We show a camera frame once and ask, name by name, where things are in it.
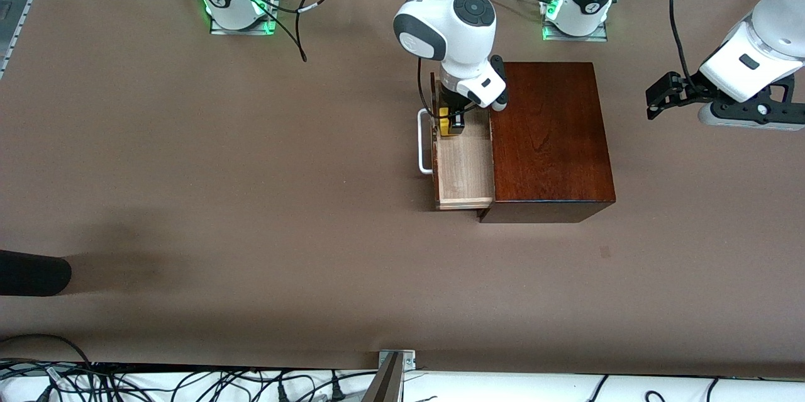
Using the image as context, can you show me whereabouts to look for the black looped cable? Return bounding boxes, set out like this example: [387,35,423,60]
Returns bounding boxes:
[0,333,94,368]

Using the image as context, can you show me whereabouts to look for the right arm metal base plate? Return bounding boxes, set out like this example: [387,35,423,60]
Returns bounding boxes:
[209,0,281,36]

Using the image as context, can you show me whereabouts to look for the aluminium table edge rail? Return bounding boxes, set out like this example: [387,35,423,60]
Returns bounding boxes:
[0,0,41,79]

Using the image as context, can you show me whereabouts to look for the tangled black cables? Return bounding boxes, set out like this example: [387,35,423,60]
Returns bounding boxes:
[0,358,378,402]

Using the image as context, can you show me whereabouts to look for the black foam cylinder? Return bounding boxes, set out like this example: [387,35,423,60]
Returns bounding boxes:
[0,250,72,297]

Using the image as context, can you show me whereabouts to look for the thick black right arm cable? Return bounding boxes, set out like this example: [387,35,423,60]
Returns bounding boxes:
[197,0,409,64]

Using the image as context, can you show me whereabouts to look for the light unfinished wooden drawer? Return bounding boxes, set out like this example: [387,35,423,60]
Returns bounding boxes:
[418,72,495,211]

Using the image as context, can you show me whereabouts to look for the dark red-brown wooden cabinet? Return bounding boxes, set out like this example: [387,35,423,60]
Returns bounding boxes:
[479,62,616,224]

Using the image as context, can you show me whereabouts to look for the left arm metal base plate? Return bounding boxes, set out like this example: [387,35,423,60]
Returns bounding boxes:
[541,0,609,43]

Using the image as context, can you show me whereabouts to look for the brown table cover sheet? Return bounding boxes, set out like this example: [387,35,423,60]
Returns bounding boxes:
[0,0,805,381]

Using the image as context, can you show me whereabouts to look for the silver metal bracket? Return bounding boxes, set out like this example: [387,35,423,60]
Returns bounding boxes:
[377,349,416,370]

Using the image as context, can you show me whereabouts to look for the dark aluminium post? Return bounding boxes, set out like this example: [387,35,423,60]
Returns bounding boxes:
[362,352,404,402]

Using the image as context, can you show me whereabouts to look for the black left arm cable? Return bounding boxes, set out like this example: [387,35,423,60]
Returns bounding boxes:
[669,0,702,94]

